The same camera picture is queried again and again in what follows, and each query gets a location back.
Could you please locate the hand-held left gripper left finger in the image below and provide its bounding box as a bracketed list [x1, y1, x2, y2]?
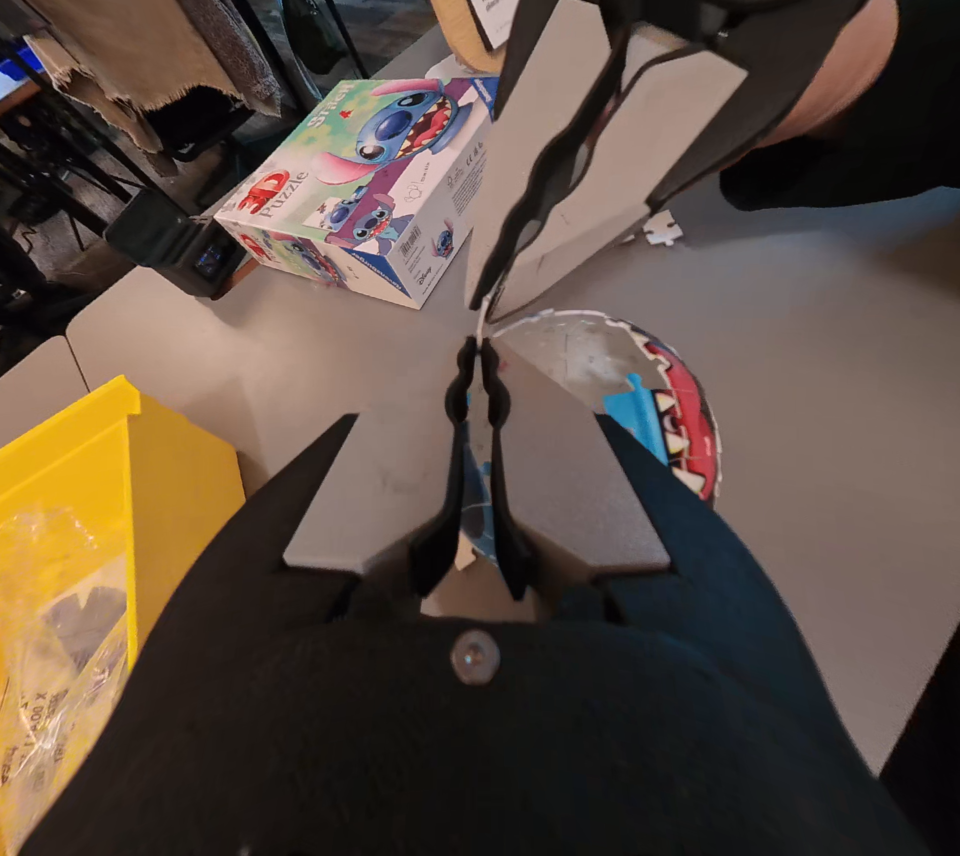
[283, 337, 479, 598]

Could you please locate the cartoon printed puzzle box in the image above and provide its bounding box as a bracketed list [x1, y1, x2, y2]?
[213, 75, 502, 310]

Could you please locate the dark green bag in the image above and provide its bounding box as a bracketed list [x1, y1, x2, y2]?
[268, 0, 340, 77]

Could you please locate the clear plastic bag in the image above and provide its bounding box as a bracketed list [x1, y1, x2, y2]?
[0, 504, 132, 842]

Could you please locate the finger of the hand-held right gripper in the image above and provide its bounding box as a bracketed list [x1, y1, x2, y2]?
[465, 0, 625, 308]
[486, 25, 751, 325]

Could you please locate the black device with display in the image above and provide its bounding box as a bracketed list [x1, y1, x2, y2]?
[103, 187, 250, 300]

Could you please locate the beige patterned cloth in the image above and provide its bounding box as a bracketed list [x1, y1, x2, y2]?
[0, 0, 282, 156]

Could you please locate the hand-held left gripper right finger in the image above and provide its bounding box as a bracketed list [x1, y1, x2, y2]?
[480, 337, 671, 601]

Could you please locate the blue puzzle ball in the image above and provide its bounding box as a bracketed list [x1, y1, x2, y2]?
[461, 307, 725, 568]

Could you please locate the yellow plastic bin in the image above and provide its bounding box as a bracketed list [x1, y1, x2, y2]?
[0, 375, 247, 856]

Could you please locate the person's right forearm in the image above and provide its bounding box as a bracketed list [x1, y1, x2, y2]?
[718, 0, 960, 212]

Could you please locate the person's right hand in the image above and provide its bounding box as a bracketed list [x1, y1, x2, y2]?
[753, 0, 901, 150]

